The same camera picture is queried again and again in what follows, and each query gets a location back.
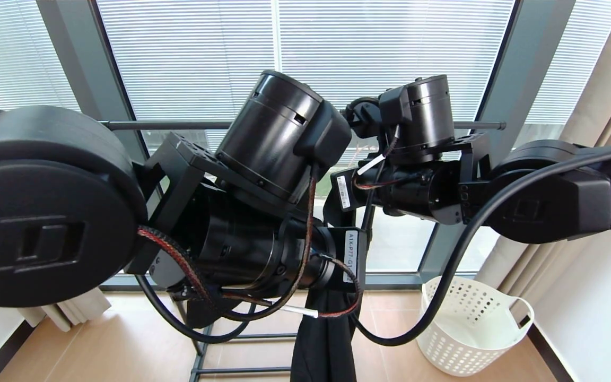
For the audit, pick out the window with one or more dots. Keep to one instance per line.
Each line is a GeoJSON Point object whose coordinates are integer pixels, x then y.
{"type": "Point", "coordinates": [189, 53]}

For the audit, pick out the white laundry basket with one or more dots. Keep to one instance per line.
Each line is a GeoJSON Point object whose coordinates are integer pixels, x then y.
{"type": "Point", "coordinates": [470, 345]}

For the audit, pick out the pink clothes hanger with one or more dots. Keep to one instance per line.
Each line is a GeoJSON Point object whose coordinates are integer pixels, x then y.
{"type": "Point", "coordinates": [363, 151]}

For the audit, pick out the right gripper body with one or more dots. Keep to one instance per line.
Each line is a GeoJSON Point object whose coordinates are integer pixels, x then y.
{"type": "Point", "coordinates": [417, 193]}

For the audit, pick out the black garment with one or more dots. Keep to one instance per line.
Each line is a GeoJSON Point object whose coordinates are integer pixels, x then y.
{"type": "Point", "coordinates": [321, 345]}

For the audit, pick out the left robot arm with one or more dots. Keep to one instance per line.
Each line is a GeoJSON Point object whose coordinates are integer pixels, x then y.
{"type": "Point", "coordinates": [45, 212]}

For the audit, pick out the black clothes rack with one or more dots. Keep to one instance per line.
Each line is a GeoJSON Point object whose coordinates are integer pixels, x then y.
{"type": "Point", "coordinates": [178, 125]}

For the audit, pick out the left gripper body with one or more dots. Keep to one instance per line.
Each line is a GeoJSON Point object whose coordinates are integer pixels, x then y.
{"type": "Point", "coordinates": [242, 249]}

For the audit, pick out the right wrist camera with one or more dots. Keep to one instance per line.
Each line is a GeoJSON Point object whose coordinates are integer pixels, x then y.
{"type": "Point", "coordinates": [364, 116]}

